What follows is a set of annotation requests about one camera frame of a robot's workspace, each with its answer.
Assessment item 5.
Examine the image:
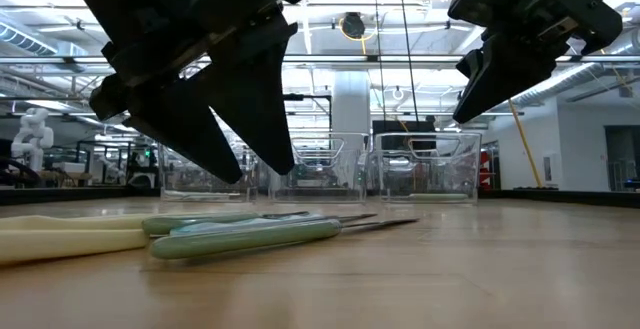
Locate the thin black hanging cable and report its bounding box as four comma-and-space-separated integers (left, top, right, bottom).
373, 0, 387, 122

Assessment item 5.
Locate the black gantry frame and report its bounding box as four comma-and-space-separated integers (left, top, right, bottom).
282, 93, 334, 135

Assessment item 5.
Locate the black monitor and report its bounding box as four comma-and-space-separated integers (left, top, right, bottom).
372, 120, 437, 151

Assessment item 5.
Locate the dark door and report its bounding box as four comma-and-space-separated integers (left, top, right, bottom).
603, 125, 640, 194

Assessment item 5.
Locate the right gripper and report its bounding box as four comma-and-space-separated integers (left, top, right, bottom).
448, 0, 566, 124

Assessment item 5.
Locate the black metal table frame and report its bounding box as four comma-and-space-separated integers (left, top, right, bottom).
0, 187, 640, 209

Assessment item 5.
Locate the red cabinet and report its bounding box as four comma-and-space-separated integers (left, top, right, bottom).
478, 150, 495, 190

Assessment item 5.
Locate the clear plastic bin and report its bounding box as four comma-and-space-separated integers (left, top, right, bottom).
372, 132, 482, 205
267, 132, 371, 205
158, 138, 261, 204

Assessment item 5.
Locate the yellow-handled knife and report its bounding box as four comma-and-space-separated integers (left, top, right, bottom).
0, 212, 166, 231
0, 227, 150, 265

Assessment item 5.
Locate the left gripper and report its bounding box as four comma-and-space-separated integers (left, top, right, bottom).
47, 0, 334, 184

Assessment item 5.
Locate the white pillar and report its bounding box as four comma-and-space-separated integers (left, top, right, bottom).
331, 71, 372, 138

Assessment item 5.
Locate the black ceiling cable reel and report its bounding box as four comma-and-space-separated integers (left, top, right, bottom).
338, 11, 370, 41

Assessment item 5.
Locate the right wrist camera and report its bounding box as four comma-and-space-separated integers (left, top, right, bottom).
519, 0, 624, 56

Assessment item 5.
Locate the yellow hanging cable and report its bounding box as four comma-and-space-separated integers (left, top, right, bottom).
507, 98, 544, 189

